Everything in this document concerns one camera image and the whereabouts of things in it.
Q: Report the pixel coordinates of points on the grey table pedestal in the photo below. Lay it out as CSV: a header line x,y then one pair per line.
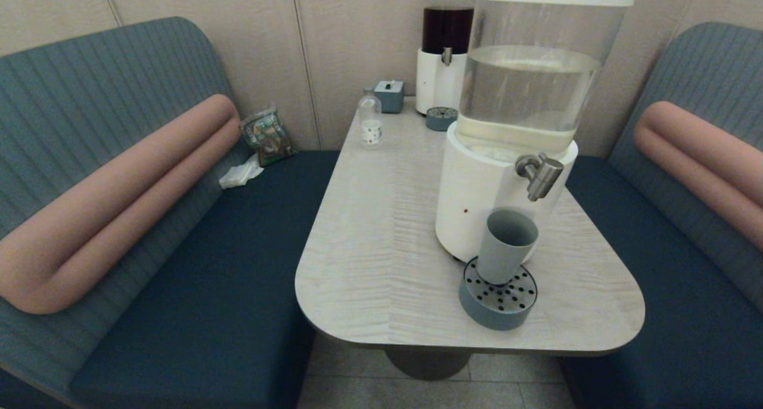
x,y
426,364

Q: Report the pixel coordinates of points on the small round drip tray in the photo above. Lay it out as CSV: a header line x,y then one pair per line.
x,y
440,122

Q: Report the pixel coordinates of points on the green printed snack bag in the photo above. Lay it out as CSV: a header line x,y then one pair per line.
x,y
268,138

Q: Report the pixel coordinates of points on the blue-grey tissue box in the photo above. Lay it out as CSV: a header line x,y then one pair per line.
x,y
390,96

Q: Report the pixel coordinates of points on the crumpled white tissue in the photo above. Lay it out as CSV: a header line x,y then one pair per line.
x,y
241,174

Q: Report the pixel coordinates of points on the grey-blue plastic cup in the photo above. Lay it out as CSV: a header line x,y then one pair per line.
x,y
503,254

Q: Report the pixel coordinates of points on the large clear water dispenser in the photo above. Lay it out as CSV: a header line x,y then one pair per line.
x,y
477,188

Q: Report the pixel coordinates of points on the metal water dispenser tap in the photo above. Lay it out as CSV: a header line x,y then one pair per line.
x,y
542,179

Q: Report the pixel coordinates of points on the dark drink dispenser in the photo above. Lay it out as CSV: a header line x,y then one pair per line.
x,y
438,81

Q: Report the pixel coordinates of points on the dark blue seat cushion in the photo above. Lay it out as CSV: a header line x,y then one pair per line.
x,y
685,313
208,290

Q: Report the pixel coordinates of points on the clear bottle with white label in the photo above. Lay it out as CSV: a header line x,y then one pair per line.
x,y
370,129

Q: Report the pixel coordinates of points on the large round perforated drip tray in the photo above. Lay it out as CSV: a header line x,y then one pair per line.
x,y
495,313

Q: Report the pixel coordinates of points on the small metal drink tap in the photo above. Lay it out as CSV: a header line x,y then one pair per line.
x,y
447,56

